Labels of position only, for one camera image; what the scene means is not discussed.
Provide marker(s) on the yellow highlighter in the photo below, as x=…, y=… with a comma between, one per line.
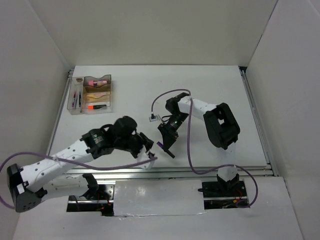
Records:
x=95, y=95

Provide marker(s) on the red white pen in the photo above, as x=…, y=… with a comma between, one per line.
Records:
x=74, y=100

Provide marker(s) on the purple capped black highlighter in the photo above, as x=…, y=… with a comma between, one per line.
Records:
x=165, y=150

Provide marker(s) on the white cover sheet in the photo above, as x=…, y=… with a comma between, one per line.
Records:
x=141, y=198

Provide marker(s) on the blue clear pen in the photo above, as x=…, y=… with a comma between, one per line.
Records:
x=79, y=99

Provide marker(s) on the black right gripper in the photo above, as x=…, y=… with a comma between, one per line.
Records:
x=169, y=135

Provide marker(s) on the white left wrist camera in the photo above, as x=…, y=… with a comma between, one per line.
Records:
x=145, y=160

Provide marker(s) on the smoky grey organizer compartment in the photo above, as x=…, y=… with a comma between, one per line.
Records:
x=87, y=78

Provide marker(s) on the clear long organizer tray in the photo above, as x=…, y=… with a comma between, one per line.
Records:
x=76, y=84

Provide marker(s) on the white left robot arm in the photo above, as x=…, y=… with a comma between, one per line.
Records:
x=33, y=184

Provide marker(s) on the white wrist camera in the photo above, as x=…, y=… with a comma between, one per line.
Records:
x=153, y=118
x=145, y=160

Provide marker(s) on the pink capped pencil tube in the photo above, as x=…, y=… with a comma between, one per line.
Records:
x=98, y=83

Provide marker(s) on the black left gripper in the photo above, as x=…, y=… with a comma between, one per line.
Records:
x=144, y=140

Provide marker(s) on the orange capped black highlighter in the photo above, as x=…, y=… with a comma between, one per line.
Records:
x=97, y=106

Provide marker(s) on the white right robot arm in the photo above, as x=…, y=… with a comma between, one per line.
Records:
x=220, y=124

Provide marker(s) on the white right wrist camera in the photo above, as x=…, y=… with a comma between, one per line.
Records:
x=153, y=118

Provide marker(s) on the aluminium table frame rail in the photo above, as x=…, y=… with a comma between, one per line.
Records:
x=138, y=90

